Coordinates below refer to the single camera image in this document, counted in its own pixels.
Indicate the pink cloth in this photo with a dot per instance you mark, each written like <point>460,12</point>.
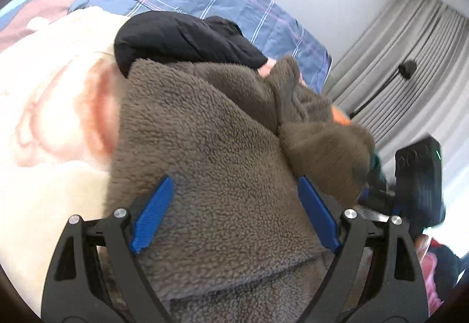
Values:
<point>428,271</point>

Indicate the grey-brown fleece jacket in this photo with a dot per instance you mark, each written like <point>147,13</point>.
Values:
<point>220,162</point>

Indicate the mauve blanket with teal edge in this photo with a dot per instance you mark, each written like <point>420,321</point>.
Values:
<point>33,15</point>

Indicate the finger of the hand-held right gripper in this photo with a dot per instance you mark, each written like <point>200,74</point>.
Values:
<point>381,195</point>

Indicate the orange garment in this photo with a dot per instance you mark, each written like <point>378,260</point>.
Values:
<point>340,116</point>

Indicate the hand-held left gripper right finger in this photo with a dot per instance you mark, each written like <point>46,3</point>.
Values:
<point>318,215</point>

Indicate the cream blanket with pink print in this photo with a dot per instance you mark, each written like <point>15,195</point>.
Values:
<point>51,118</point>

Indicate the dark cloth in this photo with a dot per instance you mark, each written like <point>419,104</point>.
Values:
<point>449,268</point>

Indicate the teal garment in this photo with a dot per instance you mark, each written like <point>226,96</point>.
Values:
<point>375,163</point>

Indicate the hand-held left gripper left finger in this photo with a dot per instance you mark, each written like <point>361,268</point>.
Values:
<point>152,215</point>

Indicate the black garment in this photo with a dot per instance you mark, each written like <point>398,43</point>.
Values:
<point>176,39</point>

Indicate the grey curtain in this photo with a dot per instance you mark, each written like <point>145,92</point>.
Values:
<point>410,33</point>

